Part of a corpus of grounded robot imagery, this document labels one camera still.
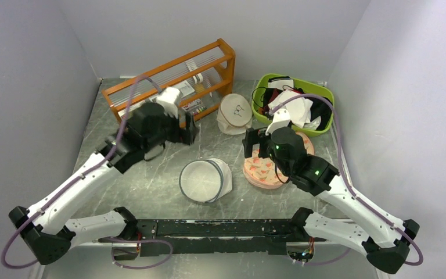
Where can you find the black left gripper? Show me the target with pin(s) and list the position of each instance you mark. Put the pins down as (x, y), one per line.
(186, 136)

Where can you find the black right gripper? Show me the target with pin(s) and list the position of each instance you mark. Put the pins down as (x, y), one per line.
(255, 136)

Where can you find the white mesh laundry bag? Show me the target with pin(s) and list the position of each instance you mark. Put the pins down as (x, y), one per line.
(206, 180)

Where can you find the white bra pad insert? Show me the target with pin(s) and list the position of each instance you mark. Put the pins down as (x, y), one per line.
(299, 109)

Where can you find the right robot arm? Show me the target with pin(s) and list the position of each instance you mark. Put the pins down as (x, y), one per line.
(386, 241)

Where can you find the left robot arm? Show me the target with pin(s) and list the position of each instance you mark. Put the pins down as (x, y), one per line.
(48, 227)

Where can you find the cream round laundry bag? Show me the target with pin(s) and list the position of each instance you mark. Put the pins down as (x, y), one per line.
(234, 115)

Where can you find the colourful marker pack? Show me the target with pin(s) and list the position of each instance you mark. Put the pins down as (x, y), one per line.
(195, 107)

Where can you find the clear plastic package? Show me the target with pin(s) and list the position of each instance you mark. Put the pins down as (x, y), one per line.
(185, 88)

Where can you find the orange wooden rack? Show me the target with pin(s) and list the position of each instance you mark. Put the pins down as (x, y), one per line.
(215, 61)

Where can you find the white clip on rack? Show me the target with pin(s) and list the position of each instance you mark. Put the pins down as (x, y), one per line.
(198, 78)

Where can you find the white folded garment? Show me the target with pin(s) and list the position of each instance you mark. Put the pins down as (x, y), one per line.
(281, 83)

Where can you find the green box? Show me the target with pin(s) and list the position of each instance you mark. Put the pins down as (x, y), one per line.
(126, 113)

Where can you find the black clothing pile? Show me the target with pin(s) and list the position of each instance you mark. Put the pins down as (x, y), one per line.
(320, 113)

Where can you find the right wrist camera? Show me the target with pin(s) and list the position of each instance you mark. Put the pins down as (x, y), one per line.
(281, 118)

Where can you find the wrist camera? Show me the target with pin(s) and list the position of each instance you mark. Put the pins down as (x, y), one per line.
(281, 118)
(169, 99)

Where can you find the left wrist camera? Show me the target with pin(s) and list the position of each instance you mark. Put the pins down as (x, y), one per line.
(169, 99)

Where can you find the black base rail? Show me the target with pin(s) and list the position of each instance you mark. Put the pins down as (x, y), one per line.
(182, 236)

